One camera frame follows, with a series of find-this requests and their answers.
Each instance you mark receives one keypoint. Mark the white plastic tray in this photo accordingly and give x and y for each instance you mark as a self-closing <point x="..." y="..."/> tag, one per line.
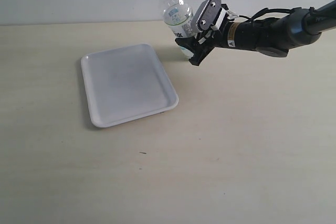
<point x="126" y="84"/>

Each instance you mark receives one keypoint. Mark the clear plastic drink bottle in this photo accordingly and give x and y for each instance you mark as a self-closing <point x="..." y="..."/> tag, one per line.
<point x="177" y="15"/>

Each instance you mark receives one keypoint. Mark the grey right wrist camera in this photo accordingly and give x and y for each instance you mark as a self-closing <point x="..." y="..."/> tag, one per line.
<point x="209" y="15"/>

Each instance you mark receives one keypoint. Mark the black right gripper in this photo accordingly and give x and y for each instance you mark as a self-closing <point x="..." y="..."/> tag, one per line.
<point x="203" y="43"/>

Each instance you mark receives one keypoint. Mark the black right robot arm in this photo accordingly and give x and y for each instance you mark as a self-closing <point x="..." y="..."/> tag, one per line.
<point x="271" y="32"/>

